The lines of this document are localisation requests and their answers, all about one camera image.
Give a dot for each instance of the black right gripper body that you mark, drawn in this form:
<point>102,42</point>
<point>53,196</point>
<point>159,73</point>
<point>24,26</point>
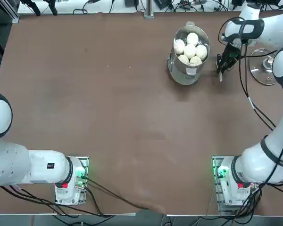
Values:
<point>228,52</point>

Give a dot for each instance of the white ceramic soup spoon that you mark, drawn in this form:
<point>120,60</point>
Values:
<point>220,77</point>

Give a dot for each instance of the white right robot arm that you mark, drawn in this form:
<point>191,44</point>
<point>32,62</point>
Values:
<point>257,164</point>

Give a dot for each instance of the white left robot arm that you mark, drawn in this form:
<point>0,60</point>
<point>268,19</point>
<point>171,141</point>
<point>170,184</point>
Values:
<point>37,167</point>

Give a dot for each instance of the steel steamer insert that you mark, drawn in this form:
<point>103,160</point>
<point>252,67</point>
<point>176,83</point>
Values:
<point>180,34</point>

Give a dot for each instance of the white steamed bun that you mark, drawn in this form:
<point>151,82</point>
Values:
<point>179,46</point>
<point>201,52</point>
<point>183,59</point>
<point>190,51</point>
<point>195,61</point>
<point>192,38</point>

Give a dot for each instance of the glass pot lid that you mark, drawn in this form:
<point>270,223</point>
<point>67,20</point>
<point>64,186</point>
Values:
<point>259,70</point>

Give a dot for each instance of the grey cooking pot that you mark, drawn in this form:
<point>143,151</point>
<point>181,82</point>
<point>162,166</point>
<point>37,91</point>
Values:
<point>184,80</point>

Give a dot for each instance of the black red usb hub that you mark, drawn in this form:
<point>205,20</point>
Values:
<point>185,2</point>

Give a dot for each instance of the black power adapter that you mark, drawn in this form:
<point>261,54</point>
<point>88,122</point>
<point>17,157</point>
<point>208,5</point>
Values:
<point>162,4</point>
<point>131,2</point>

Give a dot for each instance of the black stand leg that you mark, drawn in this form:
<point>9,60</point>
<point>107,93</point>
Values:
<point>35,9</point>
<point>53,9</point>

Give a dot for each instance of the aluminium profile post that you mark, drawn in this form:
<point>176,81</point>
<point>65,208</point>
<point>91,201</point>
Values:
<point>149,9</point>

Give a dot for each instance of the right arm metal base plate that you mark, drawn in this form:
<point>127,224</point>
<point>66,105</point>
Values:
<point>215,162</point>

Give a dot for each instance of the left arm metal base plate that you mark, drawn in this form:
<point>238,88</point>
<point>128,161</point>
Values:
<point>86,161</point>

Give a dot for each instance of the aluminium frame rail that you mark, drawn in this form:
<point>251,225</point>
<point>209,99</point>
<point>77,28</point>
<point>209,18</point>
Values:
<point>16,19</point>

